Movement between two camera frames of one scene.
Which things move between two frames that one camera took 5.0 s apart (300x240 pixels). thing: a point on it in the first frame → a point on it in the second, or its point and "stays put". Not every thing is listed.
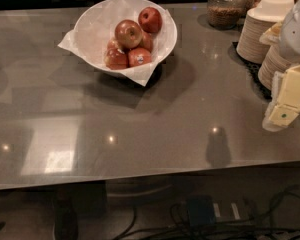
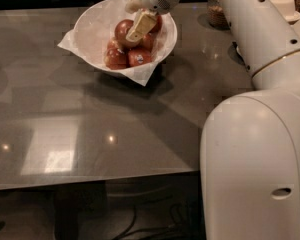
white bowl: [97, 24] stays put
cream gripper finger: [290, 95] → [143, 23]
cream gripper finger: [272, 35] → [136, 3]
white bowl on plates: [276, 2] stays put
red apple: [116, 59] stays put
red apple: [127, 33] stays put
